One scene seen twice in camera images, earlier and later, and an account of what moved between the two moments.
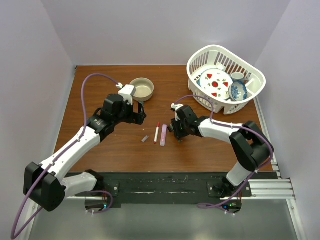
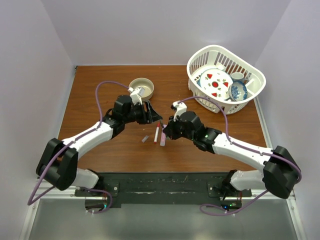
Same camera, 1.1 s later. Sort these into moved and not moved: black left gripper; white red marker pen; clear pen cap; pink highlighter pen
Moved: black left gripper
Not moved: clear pen cap; white red marker pen; pink highlighter pen
